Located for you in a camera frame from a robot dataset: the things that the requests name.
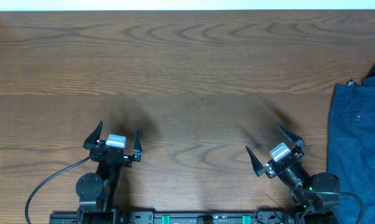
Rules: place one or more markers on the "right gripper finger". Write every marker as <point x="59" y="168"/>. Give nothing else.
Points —
<point x="257" y="166"/>
<point x="297" y="140"/>

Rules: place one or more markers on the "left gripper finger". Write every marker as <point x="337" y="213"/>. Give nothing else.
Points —
<point x="137" y="151"/>
<point x="91" y="142"/>

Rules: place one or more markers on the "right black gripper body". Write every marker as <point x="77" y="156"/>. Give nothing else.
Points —
<point x="293" y="172"/>

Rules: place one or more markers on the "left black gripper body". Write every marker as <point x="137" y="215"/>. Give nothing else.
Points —
<point x="126" y="162"/>

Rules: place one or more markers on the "dark blue shorts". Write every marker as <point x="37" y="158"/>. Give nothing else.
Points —
<point x="351" y="150"/>

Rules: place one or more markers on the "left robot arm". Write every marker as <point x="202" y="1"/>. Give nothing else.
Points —
<point x="97" y="189"/>

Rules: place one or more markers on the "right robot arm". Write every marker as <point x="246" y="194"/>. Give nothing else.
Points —
<point x="318" y="194"/>

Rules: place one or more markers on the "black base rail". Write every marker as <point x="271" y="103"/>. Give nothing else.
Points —
<point x="147" y="217"/>

